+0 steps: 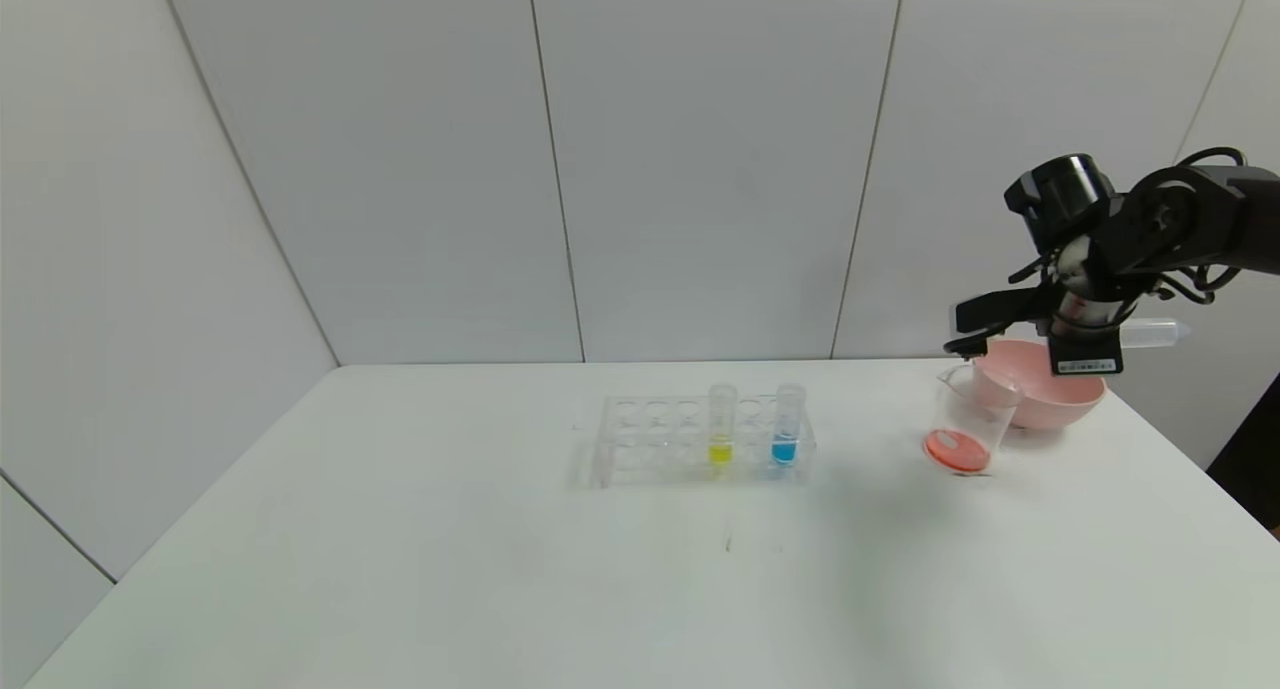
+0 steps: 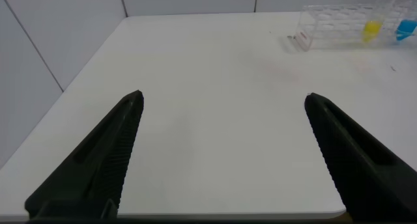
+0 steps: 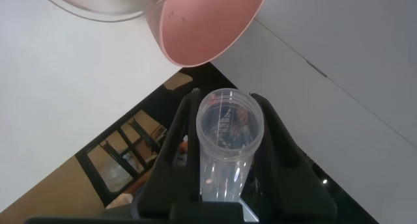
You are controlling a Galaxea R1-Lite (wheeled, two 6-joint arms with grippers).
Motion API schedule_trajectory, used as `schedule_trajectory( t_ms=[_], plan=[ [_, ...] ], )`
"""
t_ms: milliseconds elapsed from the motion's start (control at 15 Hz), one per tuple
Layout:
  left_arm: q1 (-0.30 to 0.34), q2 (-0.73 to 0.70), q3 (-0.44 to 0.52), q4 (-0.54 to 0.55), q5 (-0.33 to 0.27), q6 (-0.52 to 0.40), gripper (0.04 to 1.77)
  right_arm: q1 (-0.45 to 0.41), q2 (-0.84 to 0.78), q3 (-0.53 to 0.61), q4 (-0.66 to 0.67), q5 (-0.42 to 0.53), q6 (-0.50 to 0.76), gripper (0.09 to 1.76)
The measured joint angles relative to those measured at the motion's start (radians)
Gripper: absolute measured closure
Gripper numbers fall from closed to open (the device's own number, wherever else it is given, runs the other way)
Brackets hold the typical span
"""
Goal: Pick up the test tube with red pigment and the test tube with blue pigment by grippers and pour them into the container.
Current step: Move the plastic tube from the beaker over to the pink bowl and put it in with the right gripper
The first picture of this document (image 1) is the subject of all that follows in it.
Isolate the clear acrylic test tube rack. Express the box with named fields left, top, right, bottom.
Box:
left=575, top=394, right=816, bottom=490

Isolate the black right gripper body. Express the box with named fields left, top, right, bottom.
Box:
left=1047, top=289, right=1133, bottom=375

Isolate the clear glass beaker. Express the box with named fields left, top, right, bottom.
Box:
left=922, top=366, right=1021, bottom=478

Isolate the pink bowl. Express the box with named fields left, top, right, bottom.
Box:
left=971, top=340, right=1107, bottom=432

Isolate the yellow pigment test tube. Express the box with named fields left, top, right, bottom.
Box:
left=706, top=385, right=739, bottom=467

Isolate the blue pigment test tube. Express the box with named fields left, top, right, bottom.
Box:
left=773, top=384, right=806, bottom=468

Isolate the red pigment test tube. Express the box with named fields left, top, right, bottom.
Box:
left=1120, top=319, right=1191, bottom=348

